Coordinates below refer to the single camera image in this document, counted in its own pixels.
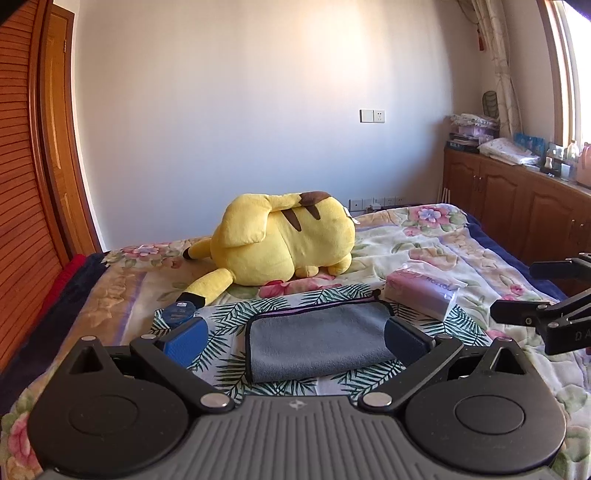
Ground dark blue blanket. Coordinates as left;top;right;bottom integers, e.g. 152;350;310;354
1;253;107;414

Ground bottles on cabinet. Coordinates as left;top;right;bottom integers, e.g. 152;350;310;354
540;141;590;188

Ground blue boxes on cabinet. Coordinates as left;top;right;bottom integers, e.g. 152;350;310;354
513;132;546;157

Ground pink tissue pack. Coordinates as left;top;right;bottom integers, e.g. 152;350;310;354
385;263;468;321

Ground leaf pattern cloth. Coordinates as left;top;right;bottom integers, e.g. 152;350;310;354
150;284;491;402

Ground purple and grey towel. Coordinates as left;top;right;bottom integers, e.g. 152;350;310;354
245;296;394;384

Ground yellow Pikachu plush toy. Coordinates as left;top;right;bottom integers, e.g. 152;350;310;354
177;191;356;309

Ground red cloth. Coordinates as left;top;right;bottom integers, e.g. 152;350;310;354
37;254;87;321

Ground stack of folded linens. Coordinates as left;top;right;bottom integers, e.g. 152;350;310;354
446;113;500;154

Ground patterned beige curtain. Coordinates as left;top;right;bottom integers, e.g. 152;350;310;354
455;1;522;138

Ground folded white cloth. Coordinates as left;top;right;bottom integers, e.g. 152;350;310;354
478;138;540;165

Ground wooden door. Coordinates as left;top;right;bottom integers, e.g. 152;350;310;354
39;1;101;257

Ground floral bed quilt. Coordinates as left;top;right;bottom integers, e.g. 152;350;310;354
1;204;590;479

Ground white wall socket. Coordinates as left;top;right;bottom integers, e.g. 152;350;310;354
360;110;386;123

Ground wooden low cabinet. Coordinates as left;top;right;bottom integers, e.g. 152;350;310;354
442;148;590;265

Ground wooden slatted wardrobe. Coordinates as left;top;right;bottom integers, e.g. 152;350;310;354
1;1;68;367

